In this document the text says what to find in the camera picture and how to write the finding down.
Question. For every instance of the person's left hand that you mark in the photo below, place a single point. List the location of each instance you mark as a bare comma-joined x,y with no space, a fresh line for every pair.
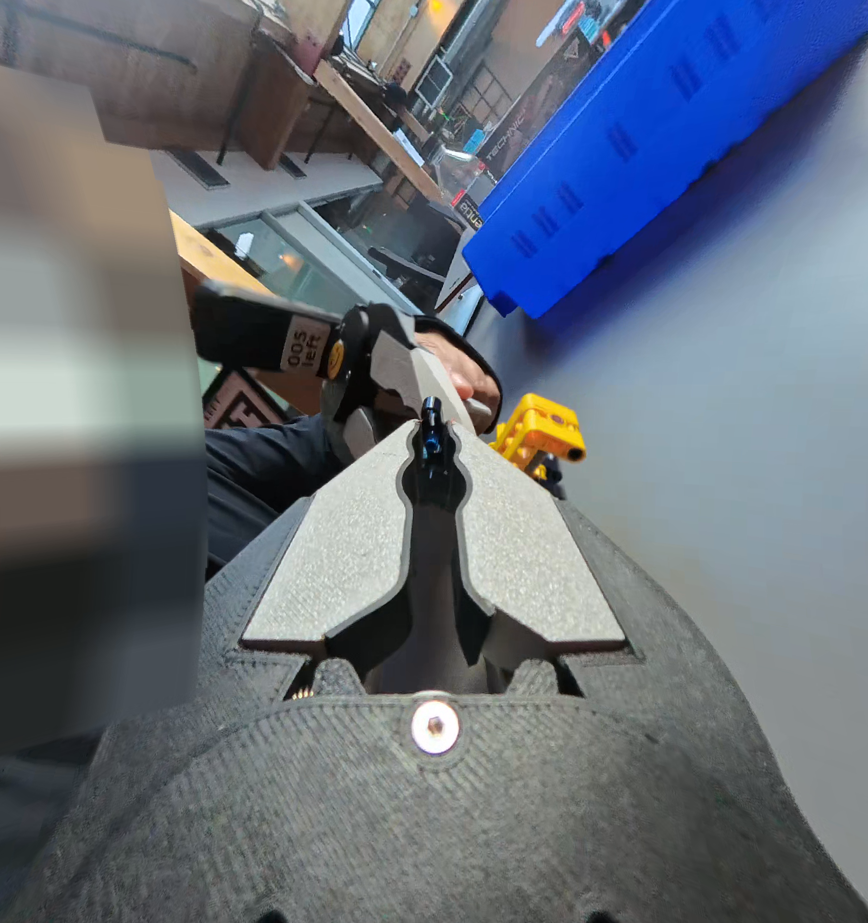
466,382

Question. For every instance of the large black lego set box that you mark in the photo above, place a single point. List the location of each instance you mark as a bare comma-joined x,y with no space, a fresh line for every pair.
542,101

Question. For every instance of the framed marker sign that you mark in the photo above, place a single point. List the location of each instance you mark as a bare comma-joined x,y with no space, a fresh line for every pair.
232,411

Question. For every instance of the blue plastic bin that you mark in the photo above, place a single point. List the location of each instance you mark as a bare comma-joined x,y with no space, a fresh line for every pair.
657,158

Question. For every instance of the yellow lego assembly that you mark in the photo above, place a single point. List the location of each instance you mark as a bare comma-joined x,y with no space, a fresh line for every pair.
542,425

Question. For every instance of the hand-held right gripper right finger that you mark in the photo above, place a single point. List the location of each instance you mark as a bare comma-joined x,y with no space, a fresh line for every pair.
535,570

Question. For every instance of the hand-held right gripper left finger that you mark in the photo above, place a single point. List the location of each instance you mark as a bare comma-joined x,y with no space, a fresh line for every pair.
340,570

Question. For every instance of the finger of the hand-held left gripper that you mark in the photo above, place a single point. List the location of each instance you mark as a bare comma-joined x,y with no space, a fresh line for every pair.
412,371
365,429

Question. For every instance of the person's left forearm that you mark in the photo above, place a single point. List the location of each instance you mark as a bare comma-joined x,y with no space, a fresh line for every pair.
261,469

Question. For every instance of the black lego connector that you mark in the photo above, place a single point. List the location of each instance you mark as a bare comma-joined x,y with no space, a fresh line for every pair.
432,425

